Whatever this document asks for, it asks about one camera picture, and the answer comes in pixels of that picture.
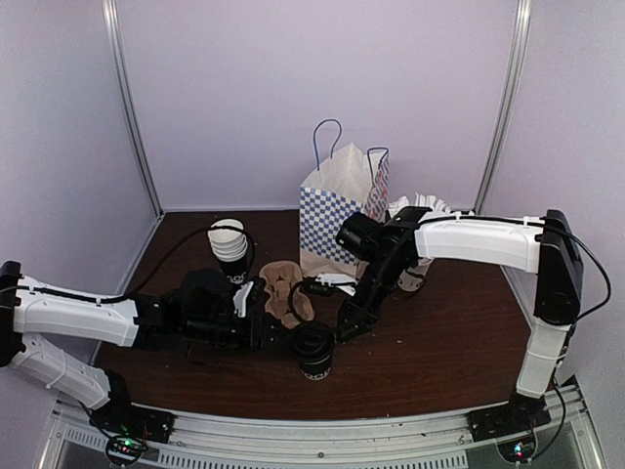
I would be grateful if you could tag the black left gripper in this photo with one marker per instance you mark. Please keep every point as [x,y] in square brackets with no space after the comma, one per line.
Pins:
[265,339]

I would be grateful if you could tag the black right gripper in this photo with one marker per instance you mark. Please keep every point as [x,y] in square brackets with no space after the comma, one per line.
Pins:
[364,316]

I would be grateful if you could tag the stack of paper cups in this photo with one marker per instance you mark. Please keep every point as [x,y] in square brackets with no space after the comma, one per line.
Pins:
[229,245]

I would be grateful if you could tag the black and white paper cup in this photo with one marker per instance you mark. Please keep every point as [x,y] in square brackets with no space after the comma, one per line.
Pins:
[317,369]

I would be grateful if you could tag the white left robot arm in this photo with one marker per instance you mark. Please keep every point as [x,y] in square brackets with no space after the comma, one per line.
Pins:
[206,308]

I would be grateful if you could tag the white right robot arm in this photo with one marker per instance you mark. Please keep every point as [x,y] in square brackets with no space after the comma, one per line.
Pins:
[543,246]

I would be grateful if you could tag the brown cardboard cup carrier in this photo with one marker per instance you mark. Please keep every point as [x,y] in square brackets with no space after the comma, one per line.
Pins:
[280,277]

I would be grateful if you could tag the white cup holding straws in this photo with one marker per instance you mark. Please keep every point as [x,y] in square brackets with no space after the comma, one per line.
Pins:
[413,278]

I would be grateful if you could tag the blue checkered paper bag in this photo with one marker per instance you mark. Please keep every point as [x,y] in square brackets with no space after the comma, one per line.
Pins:
[347,181]

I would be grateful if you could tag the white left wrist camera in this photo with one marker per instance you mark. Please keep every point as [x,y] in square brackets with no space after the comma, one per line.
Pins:
[245,297]

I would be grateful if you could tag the aluminium front rail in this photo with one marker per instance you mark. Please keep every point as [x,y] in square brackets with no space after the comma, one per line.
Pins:
[436,440]

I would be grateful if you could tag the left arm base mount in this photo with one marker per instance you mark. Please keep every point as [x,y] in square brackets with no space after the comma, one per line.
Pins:
[119,415]

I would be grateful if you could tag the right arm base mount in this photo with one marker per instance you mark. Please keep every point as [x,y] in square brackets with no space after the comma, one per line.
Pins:
[519,414]

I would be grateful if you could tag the right aluminium corner post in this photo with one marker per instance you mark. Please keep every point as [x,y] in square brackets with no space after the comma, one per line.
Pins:
[517,53]

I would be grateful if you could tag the aluminium corner post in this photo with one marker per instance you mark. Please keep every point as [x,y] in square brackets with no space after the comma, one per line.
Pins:
[517,53]
[115,40]

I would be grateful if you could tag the left aluminium corner post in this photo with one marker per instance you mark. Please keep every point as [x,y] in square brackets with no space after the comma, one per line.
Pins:
[115,40]

